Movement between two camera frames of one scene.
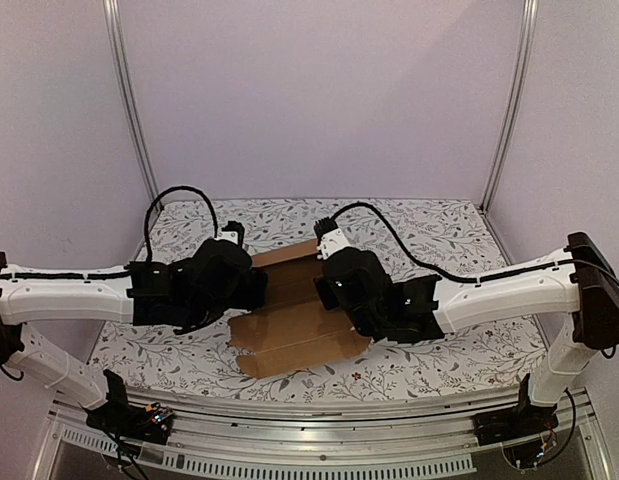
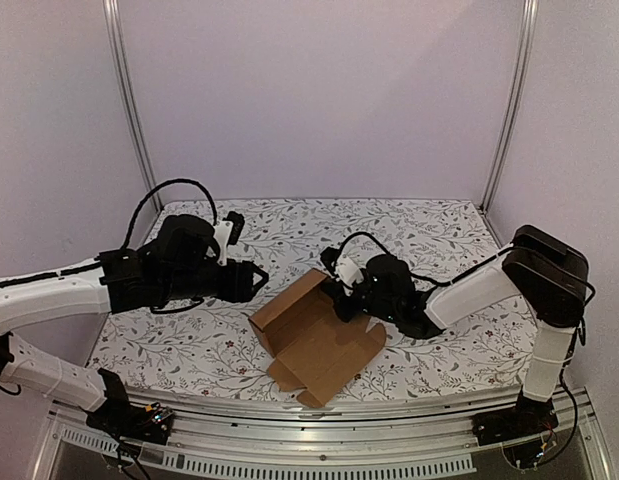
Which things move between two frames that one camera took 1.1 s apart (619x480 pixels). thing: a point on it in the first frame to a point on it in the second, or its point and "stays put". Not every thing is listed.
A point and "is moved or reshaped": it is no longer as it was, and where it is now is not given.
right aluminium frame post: [531, 10] stays put
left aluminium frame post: [110, 9] stays put
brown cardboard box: [292, 330] is moved or reshaped
